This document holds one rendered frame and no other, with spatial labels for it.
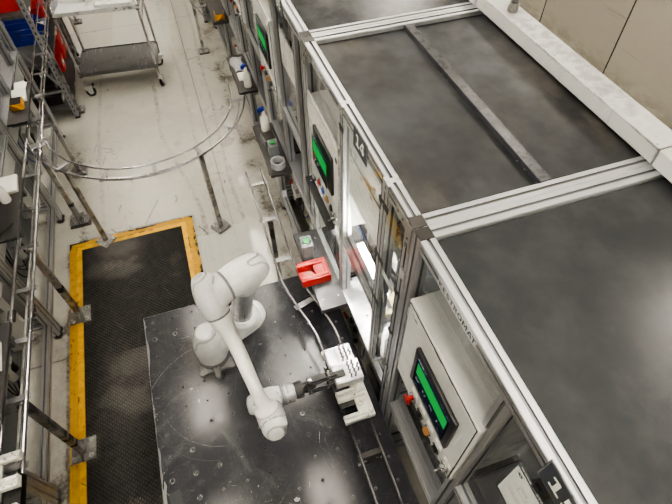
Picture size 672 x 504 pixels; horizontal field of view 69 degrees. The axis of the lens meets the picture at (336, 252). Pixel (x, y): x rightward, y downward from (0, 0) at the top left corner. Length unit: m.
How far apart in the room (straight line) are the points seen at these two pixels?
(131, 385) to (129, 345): 0.30
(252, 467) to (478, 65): 1.97
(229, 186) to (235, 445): 2.59
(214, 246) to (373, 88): 2.48
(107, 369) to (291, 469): 1.69
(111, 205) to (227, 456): 2.78
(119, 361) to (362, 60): 2.56
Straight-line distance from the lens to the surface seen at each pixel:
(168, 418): 2.64
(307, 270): 2.64
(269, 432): 2.06
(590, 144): 1.81
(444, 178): 1.54
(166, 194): 4.58
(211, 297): 1.95
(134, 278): 4.03
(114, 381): 3.62
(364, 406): 2.33
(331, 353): 2.37
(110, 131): 5.49
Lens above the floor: 3.04
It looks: 51 degrees down
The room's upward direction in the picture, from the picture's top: 1 degrees counter-clockwise
